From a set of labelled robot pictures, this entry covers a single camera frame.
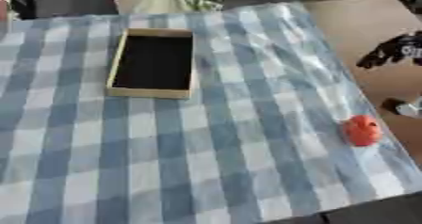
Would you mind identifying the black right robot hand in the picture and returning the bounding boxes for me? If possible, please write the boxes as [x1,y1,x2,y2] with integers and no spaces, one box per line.
[354,29,422,120]

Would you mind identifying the orange toy fruit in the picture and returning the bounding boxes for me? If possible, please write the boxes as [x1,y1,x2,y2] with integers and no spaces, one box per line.
[343,114,384,148]

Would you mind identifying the tan cardboard box black inside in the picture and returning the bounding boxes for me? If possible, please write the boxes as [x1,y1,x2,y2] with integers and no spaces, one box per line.
[105,27,197,101]

